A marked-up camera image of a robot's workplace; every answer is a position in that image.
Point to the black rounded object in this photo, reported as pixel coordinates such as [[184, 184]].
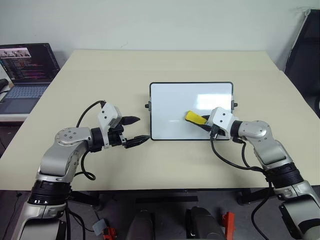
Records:
[[3, 84]]

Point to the tall red clamp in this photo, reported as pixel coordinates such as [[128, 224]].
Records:
[[229, 225]]

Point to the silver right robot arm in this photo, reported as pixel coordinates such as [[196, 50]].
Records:
[[270, 150]]

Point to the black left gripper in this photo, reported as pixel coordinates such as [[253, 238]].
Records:
[[116, 138]]

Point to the yellow whiteboard eraser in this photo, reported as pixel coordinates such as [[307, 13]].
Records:
[[195, 118]]

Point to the black table frame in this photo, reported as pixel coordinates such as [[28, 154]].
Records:
[[165, 199]]

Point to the small black-framed whiteboard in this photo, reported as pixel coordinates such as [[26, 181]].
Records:
[[175, 110]]

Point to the dark rounded shape yellow mark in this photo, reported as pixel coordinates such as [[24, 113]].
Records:
[[205, 222]]

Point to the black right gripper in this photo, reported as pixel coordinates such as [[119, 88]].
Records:
[[208, 127]]

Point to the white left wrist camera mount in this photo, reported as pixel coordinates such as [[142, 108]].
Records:
[[108, 112]]

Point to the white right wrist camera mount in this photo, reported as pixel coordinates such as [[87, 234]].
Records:
[[222, 120]]

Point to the small red clamp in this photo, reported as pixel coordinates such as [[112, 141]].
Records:
[[110, 232]]

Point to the black office chair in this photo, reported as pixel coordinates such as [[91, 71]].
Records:
[[303, 55]]

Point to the dark rounded grey shape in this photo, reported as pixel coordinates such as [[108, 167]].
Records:
[[141, 225]]

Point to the open grey laptop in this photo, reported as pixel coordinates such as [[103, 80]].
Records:
[[25, 75]]

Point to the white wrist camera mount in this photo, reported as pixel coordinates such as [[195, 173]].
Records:
[[222, 120], [108, 112]]

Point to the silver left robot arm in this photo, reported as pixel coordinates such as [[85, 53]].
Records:
[[65, 150]]

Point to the translucent grey plastic piece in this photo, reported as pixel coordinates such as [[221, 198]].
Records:
[[99, 227]]

